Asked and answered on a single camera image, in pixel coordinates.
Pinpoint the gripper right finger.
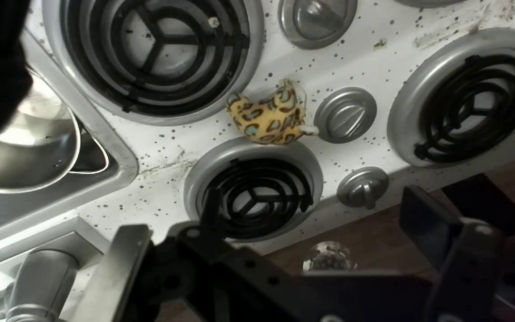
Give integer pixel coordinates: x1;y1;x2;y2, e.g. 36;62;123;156
400;174;515;322

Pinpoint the yellow spotted frog toy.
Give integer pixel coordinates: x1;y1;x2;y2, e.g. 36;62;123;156
226;79;320;146

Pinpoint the toy kitchen sink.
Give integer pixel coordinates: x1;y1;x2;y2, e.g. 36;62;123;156
0;28;140;252

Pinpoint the large black coil burner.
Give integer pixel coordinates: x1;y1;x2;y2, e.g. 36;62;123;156
42;0;266;127

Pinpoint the silver stove knob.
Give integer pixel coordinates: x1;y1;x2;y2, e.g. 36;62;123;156
278;0;359;50
313;87;378;144
337;166;390;210

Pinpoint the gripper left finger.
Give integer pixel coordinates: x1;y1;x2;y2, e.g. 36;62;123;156
121;186;305;322

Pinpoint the silver toy tap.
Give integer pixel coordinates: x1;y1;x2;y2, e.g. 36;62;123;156
0;217;153;322

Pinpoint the clear round knob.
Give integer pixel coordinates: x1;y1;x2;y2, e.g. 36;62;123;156
302;241;357;273

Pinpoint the small black coil burner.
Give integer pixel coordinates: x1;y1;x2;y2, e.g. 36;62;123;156
387;28;515;169
183;137;324;243

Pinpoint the silver metal pot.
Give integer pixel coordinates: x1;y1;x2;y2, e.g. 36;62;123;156
0;74;82;194

